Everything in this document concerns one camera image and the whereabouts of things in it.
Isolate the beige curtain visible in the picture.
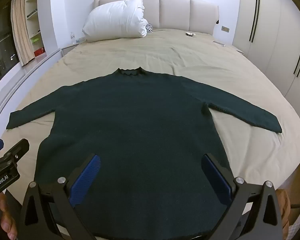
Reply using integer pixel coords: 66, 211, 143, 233
10, 0, 35, 67

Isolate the grey nightstand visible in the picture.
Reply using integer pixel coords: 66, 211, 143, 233
61, 42, 80, 57

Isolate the white wardrobe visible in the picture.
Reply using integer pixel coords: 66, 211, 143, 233
231, 0, 300, 128

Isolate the beige padded headboard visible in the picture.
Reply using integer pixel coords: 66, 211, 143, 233
92, 0, 219, 35

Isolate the dark green towel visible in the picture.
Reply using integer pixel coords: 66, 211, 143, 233
6, 67, 282, 238

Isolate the bed with beige sheet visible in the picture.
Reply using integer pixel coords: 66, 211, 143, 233
0, 27, 300, 240

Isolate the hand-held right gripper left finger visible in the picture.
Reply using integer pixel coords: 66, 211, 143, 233
17, 154, 102, 240

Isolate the person's left hand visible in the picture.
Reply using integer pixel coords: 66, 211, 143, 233
0, 192, 18, 240

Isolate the white wall shelf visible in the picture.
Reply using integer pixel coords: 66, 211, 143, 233
24, 0, 47, 58

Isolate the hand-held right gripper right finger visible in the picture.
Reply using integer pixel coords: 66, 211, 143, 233
201, 153, 283, 240

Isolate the dark window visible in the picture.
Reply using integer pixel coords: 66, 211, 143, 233
0, 5, 20, 90

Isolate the white pillow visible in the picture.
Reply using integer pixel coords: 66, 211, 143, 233
82, 0, 149, 43

